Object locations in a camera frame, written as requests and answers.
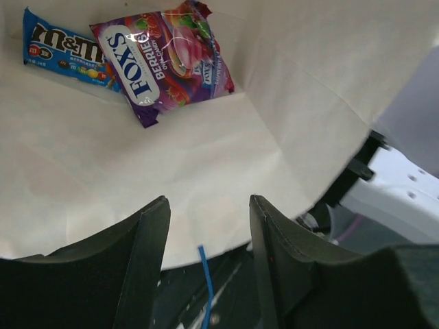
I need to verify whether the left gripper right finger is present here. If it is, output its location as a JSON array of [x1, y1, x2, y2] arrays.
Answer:
[[249, 195, 438, 328]]

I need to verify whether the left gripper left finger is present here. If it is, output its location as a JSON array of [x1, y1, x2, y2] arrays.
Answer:
[[1, 196, 171, 328]]

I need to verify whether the blue checkered paper bag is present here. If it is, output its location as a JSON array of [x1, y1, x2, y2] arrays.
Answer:
[[1, 1, 438, 267]]

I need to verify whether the purple Fox's berries bag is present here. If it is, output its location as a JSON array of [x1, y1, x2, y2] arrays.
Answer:
[[90, 1, 235, 128]]

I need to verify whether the blue M&M's bag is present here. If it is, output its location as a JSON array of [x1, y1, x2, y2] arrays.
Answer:
[[23, 9, 121, 93]]

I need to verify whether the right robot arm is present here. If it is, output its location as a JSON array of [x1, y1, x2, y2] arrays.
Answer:
[[321, 130, 438, 244]]

